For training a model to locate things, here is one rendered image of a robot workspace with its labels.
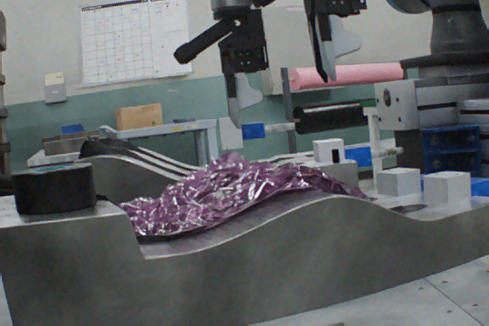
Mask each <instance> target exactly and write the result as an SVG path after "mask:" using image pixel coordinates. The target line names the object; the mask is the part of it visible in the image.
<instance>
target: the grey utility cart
mask: <svg viewBox="0 0 489 326"><path fill-rule="evenodd" d="M216 126H217V119H206V120H196V121H192V122H188V123H181V124H174V123H173V124H166V125H163V126H158V127H150V128H136V129H129V130H122V131H121V132H118V131H115V130H113V129H112V128H110V127H108V126H107V125H104V127H100V130H102V131H104V132H106V133H107V134H108V138H109V139H111V140H113V139H121V140H122V141H124V142H127V141H133V140H140V139H148V138H156V137H163V136H170V135H176V134H185V133H191V132H194V139H195V147H196V163H198V168H204V166H205V165H207V163H206V155H205V146H204V139H203V132H204V131H205V132H206V141H207V148H208V157H209V165H210V161H211V158H212V157H213V158H214V160H216V159H218V152H217V136H216ZM109 131H110V132H109Z"/></svg>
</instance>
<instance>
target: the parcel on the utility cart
mask: <svg viewBox="0 0 489 326"><path fill-rule="evenodd" d="M115 115H116V121H117V126H118V132H121V131H122V130H129V129H136V128H150V127H158V126H163V123H162V109H161V104H160V103H158V104H151V105H144V106H138V107H128V108H121V109H115Z"/></svg>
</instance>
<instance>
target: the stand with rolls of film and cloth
mask: <svg viewBox="0 0 489 326"><path fill-rule="evenodd" d="M335 75H336V78H337V81H332V80H331V79H329V78H328V76H327V80H328V83H323V82H322V79H321V78H320V76H319V74H317V72H316V68H315V67H308V68H297V69H295V68H293V69H292V70H291V71H290V74H289V77H288V68H287V67H281V68H280V77H281V78H282V85H283V93H284V102H285V111H286V124H289V123H295V129H293V130H287V136H288V144H289V153H290V154H298V153H297V144H296V136H295V130H296V132H297V133H298V134H300V135H303V134H310V133H317V132H323V131H329V130H336V129H344V128H354V127H360V126H367V125H368V116H367V115H364V113H363V107H360V101H375V98H374V99H373V98H367V99H359V100H352V101H338V102H330V103H323V104H317V103H315V105H314V104H307V105H300V106H296V107H295V109H294V110H292V102H291V94H290V85H291V87H292V89H293V90H298V91H300V89H301V90H308V89H316V88H326V87H341V86H350V85H351V86H358V85H365V84H373V83H378V82H380V83H383V82H390V81H395V80H408V73H407V69H402V68H401V66H400V64H399V63H395V62H390V63H381V64H378V63H373V64H363V65H359V64H354V65H345V66H336V67H335ZM289 82H290V85H289ZM380 142H381V149H387V148H389V149H391V148H394V147H395V138H392V139H386V140H381V141H380Z"/></svg>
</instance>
